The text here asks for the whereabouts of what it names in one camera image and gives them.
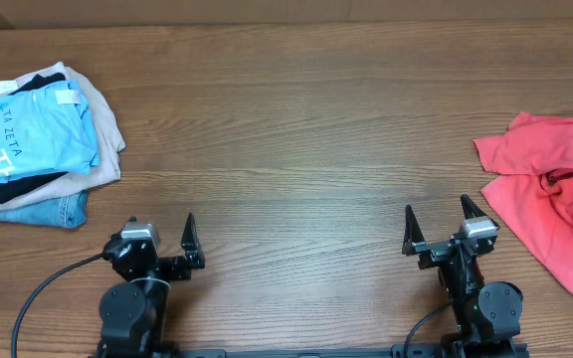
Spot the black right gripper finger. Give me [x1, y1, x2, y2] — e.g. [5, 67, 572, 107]
[460, 194, 499, 229]
[402, 205, 426, 256]

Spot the light blue printed t-shirt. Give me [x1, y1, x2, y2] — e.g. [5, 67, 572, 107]
[0, 80, 100, 183]

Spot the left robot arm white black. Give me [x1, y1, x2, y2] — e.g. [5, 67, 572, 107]
[95, 214, 206, 358]

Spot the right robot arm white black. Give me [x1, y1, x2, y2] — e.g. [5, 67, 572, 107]
[391, 194, 529, 358]

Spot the folded light blue denim garment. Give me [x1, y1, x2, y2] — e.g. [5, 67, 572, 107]
[0, 191, 89, 229]

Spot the red printed t-shirt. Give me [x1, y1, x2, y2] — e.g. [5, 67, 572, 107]
[473, 112, 573, 294]

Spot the folded beige shirt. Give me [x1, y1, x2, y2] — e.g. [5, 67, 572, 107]
[0, 62, 125, 211]

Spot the folded black shirt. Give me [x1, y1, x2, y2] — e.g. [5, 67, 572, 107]
[0, 73, 66, 204]

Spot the cardboard back panel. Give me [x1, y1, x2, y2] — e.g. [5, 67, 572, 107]
[0, 0, 573, 30]

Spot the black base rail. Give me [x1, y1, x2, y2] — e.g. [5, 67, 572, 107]
[166, 342, 531, 358]

